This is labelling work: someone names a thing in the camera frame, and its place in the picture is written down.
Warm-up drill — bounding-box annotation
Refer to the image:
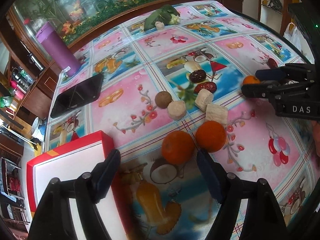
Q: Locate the large orange tangerine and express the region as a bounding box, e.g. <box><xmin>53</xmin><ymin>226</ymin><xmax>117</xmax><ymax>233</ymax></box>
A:
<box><xmin>195</xmin><ymin>121</ymin><xmax>227</xmax><ymax>153</ymax></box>
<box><xmin>161</xmin><ymin>131</ymin><xmax>195</xmax><ymax>165</ymax></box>

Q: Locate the purple thermos bottle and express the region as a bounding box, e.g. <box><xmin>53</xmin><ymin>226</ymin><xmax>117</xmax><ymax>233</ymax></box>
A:
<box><xmin>36</xmin><ymin>22</ymin><xmax>81</xmax><ymax>76</ymax></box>

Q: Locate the white plastic bag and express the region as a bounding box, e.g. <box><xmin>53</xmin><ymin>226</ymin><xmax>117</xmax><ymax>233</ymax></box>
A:
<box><xmin>283</xmin><ymin>22</ymin><xmax>303</xmax><ymax>53</ymax></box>

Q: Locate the white yam chunk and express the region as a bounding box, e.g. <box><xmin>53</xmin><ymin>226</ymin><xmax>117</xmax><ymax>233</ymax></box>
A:
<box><xmin>195</xmin><ymin>88</ymin><xmax>213</xmax><ymax>112</ymax></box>
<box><xmin>205</xmin><ymin>104</ymin><xmax>228</xmax><ymax>127</ymax></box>

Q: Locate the round white yam piece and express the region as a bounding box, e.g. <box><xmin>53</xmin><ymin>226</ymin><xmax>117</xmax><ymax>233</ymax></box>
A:
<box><xmin>167</xmin><ymin>100</ymin><xmax>187</xmax><ymax>120</ymax></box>

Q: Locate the small orange tangerine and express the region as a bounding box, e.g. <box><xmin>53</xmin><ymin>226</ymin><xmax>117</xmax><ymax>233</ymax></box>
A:
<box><xmin>242</xmin><ymin>75</ymin><xmax>261</xmax><ymax>85</ymax></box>

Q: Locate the small beige ginger piece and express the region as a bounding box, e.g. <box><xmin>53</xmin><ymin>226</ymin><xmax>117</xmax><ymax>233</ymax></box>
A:
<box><xmin>155</xmin><ymin>21</ymin><xmax>165</xmax><ymax>30</ymax></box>

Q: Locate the person's right hand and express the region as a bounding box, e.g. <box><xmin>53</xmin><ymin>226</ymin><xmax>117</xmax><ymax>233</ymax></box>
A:
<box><xmin>311</xmin><ymin>121</ymin><xmax>320</xmax><ymax>157</ymax></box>

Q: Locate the dark red date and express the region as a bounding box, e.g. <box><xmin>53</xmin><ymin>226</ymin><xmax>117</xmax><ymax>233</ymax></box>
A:
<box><xmin>194</xmin><ymin>81</ymin><xmax>217</xmax><ymax>94</ymax></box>
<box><xmin>189</xmin><ymin>69</ymin><xmax>207</xmax><ymax>83</ymax></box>
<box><xmin>267</xmin><ymin>58</ymin><xmax>278</xmax><ymax>69</ymax></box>

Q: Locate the black smartphone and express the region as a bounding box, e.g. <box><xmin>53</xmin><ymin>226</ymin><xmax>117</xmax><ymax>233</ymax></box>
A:
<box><xmin>50</xmin><ymin>73</ymin><xmax>104</xmax><ymax>119</ymax></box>

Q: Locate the red white gift box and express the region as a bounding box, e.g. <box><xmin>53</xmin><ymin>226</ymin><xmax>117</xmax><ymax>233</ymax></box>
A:
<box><xmin>27</xmin><ymin>131</ymin><xmax>133</xmax><ymax>239</ymax></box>

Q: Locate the brown round longan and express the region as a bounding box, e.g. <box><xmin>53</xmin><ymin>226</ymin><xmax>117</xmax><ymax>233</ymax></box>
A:
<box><xmin>155</xmin><ymin>91</ymin><xmax>172</xmax><ymax>109</ymax></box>

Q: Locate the colourful printed tablecloth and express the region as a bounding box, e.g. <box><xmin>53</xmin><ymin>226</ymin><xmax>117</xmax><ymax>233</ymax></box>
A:
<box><xmin>45</xmin><ymin>1</ymin><xmax>319</xmax><ymax>239</ymax></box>

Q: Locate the green leafy vegetable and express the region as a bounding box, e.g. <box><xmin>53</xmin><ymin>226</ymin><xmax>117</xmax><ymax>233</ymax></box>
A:
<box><xmin>144</xmin><ymin>4</ymin><xmax>181</xmax><ymax>31</ymax></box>

